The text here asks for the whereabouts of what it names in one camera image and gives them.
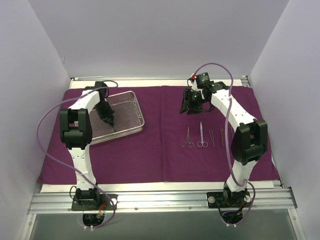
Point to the silver surgical tweezers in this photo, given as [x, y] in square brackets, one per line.
[228, 133]

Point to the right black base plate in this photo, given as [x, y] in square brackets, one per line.
[226, 199]

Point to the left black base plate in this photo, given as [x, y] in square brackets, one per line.
[91, 205]

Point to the aluminium front rail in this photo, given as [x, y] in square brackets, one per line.
[153, 202]

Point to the metal mesh instrument tray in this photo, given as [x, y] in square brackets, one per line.
[128, 118]

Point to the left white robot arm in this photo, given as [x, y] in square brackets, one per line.
[76, 133]

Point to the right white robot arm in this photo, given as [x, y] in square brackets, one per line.
[250, 139]

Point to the purple cloth wrap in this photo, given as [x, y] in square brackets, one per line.
[155, 154]

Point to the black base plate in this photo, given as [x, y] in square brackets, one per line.
[226, 199]
[91, 205]

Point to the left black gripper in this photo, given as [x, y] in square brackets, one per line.
[107, 117]

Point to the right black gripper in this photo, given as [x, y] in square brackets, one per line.
[191, 104]

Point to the silver surgical scissors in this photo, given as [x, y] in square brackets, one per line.
[201, 143]

